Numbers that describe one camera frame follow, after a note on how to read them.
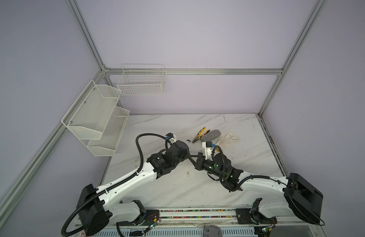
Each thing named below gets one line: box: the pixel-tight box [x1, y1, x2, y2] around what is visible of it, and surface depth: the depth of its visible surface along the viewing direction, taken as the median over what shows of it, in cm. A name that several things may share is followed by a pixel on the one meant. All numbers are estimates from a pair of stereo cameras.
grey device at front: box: [203, 224, 223, 237], surface depth 71 cm
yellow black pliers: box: [192, 126, 211, 144], surface depth 108 cm
